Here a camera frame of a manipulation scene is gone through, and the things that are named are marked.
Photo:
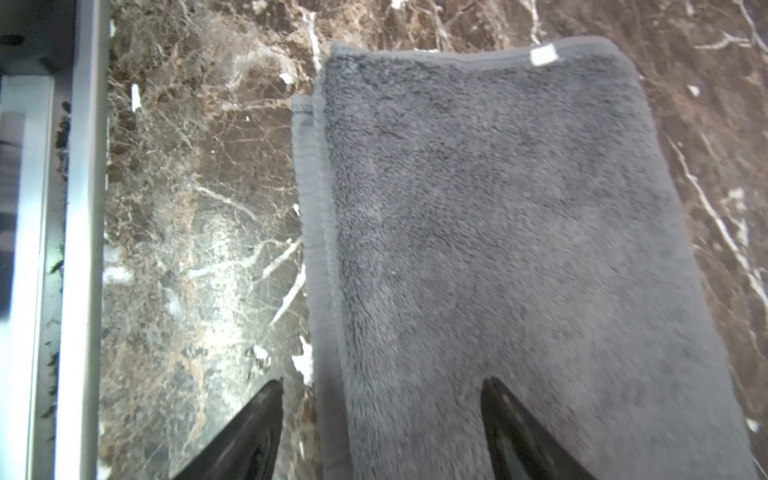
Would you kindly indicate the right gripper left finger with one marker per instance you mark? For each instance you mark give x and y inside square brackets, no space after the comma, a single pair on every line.
[247,447]

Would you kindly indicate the grey towel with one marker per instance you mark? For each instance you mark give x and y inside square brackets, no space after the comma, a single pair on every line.
[495,253]

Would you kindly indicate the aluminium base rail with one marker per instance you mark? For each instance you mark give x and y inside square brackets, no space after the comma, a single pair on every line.
[54,62]

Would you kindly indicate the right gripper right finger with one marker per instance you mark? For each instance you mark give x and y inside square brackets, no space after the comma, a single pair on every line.
[520,447]

